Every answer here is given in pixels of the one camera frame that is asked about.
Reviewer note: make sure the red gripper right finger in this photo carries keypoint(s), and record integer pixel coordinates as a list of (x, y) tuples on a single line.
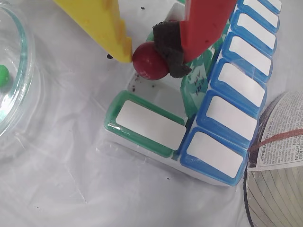
[(203, 28)]

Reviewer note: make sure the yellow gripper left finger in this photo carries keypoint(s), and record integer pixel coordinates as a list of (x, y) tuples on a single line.
[(99, 21)]

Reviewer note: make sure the red round pill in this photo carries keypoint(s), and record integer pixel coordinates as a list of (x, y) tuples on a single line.
[(146, 63)]

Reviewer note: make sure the weekly pill organizer box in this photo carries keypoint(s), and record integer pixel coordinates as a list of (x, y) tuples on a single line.
[(151, 123)]

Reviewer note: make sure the clear glass bowl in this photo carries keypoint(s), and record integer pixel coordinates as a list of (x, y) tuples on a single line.
[(23, 47)]

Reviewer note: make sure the green round pill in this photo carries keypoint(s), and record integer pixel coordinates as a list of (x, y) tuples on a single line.
[(3, 75)]

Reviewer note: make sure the brown rubber band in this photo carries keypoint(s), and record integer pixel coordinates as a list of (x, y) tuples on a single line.
[(272, 139)]

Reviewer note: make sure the printed label cylindrical container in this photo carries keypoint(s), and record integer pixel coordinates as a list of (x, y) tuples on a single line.
[(284, 132)]

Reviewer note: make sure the white table cover sheet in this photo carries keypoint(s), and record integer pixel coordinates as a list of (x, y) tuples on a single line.
[(71, 165)]

